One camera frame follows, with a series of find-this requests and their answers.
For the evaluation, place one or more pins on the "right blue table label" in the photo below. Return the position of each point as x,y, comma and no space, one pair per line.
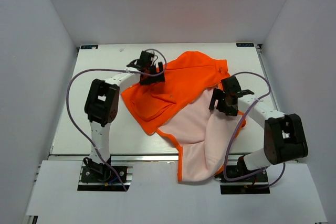
245,44

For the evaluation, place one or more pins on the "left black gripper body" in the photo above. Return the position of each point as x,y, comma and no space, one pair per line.
151,69

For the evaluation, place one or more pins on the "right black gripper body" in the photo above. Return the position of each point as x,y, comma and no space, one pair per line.
229,110

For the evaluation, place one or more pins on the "aluminium table front rail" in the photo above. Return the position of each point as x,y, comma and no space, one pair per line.
118,158

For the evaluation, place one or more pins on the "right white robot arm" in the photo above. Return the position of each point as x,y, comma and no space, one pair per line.
284,136

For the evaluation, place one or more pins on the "aluminium table right rail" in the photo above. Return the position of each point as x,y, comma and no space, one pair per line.
262,63

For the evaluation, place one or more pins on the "left blue table label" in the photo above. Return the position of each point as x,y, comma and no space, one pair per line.
89,47

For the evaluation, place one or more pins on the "blue table label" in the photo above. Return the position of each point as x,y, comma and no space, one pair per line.
89,47
245,44

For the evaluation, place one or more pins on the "orange zip-up jacket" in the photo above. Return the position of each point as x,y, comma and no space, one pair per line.
178,110

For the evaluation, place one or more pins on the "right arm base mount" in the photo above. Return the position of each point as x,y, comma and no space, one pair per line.
241,181

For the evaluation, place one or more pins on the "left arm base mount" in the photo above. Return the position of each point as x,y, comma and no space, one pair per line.
99,177

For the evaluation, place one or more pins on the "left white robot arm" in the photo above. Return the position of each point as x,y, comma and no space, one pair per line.
102,103

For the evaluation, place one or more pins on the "aluminium table rail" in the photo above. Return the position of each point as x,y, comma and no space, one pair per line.
118,158
262,63

